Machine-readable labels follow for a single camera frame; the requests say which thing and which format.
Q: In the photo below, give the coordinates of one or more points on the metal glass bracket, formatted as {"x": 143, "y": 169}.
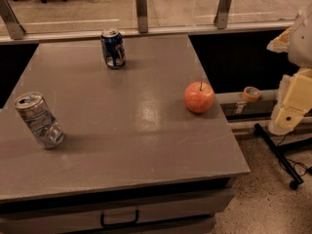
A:
{"x": 221, "y": 17}
{"x": 14, "y": 28}
{"x": 142, "y": 16}

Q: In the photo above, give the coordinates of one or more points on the black drawer handle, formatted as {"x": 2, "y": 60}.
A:
{"x": 118, "y": 218}

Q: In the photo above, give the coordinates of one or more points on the red apple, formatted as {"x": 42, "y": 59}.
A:
{"x": 199, "y": 97}

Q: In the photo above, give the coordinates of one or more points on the left metal glass bracket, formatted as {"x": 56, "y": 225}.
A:
{"x": 14, "y": 28}

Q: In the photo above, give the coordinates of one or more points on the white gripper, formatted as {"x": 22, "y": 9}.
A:
{"x": 301, "y": 43}

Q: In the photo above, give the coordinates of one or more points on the black wheeled stand base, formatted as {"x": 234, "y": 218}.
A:
{"x": 280, "y": 150}

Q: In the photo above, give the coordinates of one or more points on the blue pepsi can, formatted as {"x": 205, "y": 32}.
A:
{"x": 113, "y": 48}

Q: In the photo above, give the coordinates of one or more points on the right metal glass bracket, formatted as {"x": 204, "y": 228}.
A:
{"x": 221, "y": 17}

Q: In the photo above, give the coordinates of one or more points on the silver redbull can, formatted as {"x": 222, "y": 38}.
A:
{"x": 36, "y": 114}

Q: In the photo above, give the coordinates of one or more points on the middle metal glass bracket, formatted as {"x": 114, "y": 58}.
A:
{"x": 142, "y": 16}

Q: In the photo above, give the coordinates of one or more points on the grey cabinet drawer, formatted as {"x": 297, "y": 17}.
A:
{"x": 183, "y": 213}

